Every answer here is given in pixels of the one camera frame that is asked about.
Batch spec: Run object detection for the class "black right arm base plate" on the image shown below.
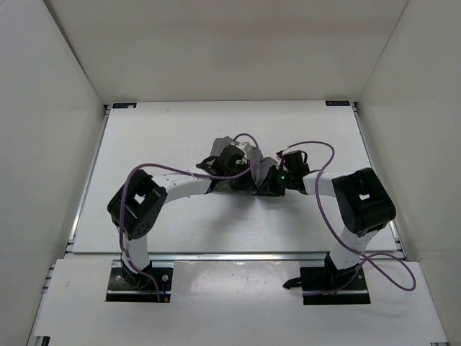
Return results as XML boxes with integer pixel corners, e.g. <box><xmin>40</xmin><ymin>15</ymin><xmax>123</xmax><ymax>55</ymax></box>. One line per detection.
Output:
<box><xmin>282</xmin><ymin>267</ymin><xmax>371</xmax><ymax>306</ymax></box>

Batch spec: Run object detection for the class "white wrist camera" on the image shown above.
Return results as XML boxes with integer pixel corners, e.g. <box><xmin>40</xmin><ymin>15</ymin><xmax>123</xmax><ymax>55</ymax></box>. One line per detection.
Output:
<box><xmin>276</xmin><ymin>148</ymin><xmax>288</xmax><ymax>162</ymax></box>
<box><xmin>233</xmin><ymin>141</ymin><xmax>256</xmax><ymax>157</ymax></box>

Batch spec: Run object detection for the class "blue corner label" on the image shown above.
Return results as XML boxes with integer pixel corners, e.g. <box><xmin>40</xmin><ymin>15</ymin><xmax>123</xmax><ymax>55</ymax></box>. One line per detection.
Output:
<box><xmin>112</xmin><ymin>102</ymin><xmax>137</xmax><ymax>109</ymax></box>
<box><xmin>325</xmin><ymin>100</ymin><xmax>351</xmax><ymax>107</ymax></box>

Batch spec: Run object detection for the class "blue left corner label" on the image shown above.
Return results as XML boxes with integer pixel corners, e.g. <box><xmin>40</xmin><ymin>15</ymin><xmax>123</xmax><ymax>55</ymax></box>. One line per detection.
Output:
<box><xmin>112</xmin><ymin>102</ymin><xmax>137</xmax><ymax>109</ymax></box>

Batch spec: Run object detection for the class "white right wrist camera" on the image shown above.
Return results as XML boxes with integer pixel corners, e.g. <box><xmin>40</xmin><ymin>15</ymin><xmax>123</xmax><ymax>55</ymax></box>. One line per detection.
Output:
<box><xmin>276</xmin><ymin>148</ymin><xmax>288</xmax><ymax>162</ymax></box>

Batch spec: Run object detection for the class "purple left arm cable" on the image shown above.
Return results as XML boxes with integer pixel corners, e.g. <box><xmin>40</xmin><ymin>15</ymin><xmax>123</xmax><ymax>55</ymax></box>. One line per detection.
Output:
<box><xmin>118</xmin><ymin>133</ymin><xmax>261</xmax><ymax>303</ymax></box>

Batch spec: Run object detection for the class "aluminium table edge rail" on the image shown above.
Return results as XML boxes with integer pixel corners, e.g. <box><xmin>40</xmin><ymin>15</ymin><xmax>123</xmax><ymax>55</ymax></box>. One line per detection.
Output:
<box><xmin>64</xmin><ymin>252</ymin><xmax>404</xmax><ymax>262</ymax></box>

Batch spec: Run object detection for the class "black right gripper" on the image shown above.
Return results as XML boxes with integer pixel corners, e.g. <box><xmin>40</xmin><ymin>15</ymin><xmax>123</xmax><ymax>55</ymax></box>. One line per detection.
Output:
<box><xmin>256</xmin><ymin>165</ymin><xmax>295</xmax><ymax>197</ymax></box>

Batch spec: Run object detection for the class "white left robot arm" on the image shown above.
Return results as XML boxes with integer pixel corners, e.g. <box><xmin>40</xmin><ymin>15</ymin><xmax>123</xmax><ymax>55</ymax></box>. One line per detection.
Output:
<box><xmin>107</xmin><ymin>140</ymin><xmax>260</xmax><ymax>293</ymax></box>

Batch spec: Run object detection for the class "grey pleated skirt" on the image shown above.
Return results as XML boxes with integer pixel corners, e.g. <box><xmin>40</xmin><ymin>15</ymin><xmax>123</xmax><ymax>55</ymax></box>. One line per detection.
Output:
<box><xmin>197</xmin><ymin>136</ymin><xmax>277</xmax><ymax>196</ymax></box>

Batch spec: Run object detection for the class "blue right corner label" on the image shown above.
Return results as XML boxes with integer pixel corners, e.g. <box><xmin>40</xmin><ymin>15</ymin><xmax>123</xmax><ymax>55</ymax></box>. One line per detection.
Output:
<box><xmin>325</xmin><ymin>100</ymin><xmax>351</xmax><ymax>107</ymax></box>

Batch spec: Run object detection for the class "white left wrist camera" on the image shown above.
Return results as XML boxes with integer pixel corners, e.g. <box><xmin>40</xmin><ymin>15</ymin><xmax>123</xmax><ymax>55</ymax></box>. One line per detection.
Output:
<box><xmin>233</xmin><ymin>141</ymin><xmax>256</xmax><ymax>157</ymax></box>

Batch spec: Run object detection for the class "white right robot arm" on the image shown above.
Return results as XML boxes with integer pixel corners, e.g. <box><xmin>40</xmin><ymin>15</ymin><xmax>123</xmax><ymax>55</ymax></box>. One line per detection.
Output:
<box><xmin>258</xmin><ymin>150</ymin><xmax>396</xmax><ymax>289</ymax></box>

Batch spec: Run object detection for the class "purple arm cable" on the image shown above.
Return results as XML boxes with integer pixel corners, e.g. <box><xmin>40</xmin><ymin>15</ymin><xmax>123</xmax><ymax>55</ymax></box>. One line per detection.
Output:
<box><xmin>280</xmin><ymin>140</ymin><xmax>417</xmax><ymax>297</ymax></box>
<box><xmin>118</xmin><ymin>133</ymin><xmax>261</xmax><ymax>303</ymax></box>

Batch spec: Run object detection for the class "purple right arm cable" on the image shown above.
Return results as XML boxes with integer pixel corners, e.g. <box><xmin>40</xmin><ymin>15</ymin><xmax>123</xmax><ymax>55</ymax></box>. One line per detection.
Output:
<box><xmin>280</xmin><ymin>140</ymin><xmax>417</xmax><ymax>297</ymax></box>

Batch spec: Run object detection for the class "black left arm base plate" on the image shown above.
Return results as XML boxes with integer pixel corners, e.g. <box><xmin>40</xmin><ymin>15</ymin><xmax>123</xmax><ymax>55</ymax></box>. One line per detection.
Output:
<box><xmin>105</xmin><ymin>260</ymin><xmax>174</xmax><ymax>303</ymax></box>

